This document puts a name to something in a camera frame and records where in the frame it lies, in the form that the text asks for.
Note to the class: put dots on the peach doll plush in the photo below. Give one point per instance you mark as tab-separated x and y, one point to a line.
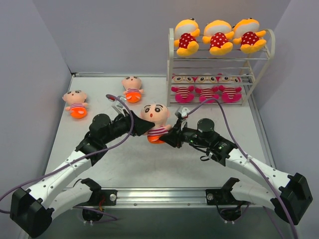
76	103
133	89
157	114

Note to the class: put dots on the pink panda plush front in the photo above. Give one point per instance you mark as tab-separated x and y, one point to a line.
229	94

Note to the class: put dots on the yellow plush red dotted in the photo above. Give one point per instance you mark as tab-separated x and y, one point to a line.
185	34
248	35
218	34

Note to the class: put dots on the cream metal-rod shelf rack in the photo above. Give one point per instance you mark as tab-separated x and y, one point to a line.
185	71

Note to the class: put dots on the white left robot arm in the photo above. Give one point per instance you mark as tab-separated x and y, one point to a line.
30	208

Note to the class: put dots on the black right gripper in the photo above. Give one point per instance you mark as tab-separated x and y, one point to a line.
178	134

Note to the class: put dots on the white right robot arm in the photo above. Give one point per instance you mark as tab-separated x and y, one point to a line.
288	195

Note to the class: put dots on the aluminium front mounting rail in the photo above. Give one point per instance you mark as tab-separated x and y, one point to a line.
139	198

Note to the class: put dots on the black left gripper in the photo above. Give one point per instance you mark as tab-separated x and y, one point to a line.
132	123

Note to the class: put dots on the pink panda plush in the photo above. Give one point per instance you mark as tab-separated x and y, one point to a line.
184	93
206	87
229	94

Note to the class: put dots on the peach doll plush back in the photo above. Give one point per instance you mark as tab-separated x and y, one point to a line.
133	89

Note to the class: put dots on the pink panda plush back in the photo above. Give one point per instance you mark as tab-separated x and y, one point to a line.
184	93

